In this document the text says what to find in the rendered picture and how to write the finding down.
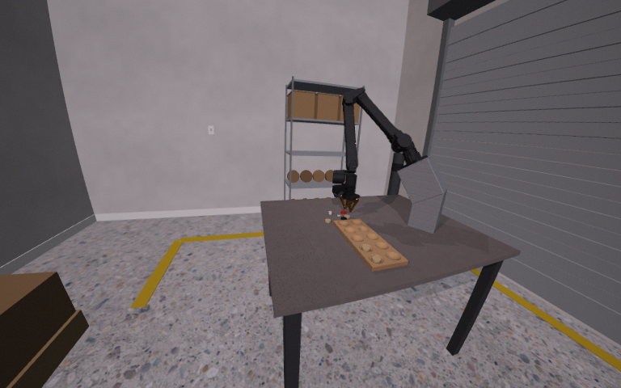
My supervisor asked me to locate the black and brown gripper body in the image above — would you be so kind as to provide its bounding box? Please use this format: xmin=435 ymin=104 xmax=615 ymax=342
xmin=342 ymin=185 xmax=360 ymax=201

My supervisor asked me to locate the orange tray with round pockets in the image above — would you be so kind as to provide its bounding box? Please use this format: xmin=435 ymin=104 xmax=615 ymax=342
xmin=333 ymin=219 xmax=408 ymax=272

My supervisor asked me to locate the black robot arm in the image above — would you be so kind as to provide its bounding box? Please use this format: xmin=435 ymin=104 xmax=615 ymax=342
xmin=332 ymin=87 xmax=428 ymax=198

